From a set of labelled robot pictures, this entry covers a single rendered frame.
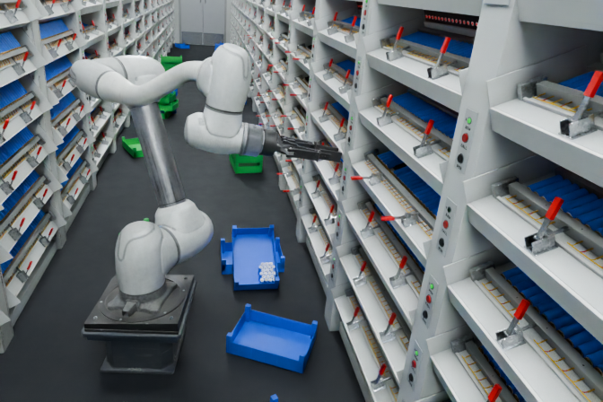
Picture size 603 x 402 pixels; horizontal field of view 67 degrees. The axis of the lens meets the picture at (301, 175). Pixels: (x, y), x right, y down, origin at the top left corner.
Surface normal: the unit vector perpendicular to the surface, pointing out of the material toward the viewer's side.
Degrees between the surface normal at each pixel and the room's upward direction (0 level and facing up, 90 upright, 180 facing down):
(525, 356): 22
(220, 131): 84
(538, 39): 90
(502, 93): 90
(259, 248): 27
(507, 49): 90
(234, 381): 0
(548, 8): 112
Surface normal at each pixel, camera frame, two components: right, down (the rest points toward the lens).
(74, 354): 0.08, -0.92
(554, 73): 0.18, 0.38
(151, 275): 0.63, 0.28
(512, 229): -0.29, -0.86
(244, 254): 0.16, -0.65
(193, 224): 0.78, -0.18
